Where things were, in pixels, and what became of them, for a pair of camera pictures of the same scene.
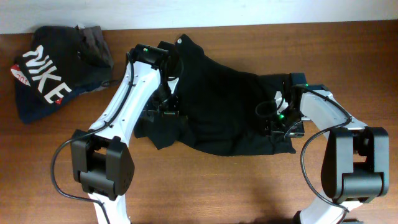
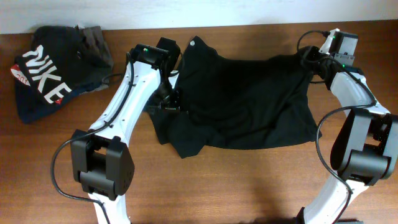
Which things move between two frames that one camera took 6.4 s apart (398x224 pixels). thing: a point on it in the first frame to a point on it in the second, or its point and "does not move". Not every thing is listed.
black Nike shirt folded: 52,65 does not move
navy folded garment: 31,106 does not move
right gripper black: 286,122 to 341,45
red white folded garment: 17,71 does not move
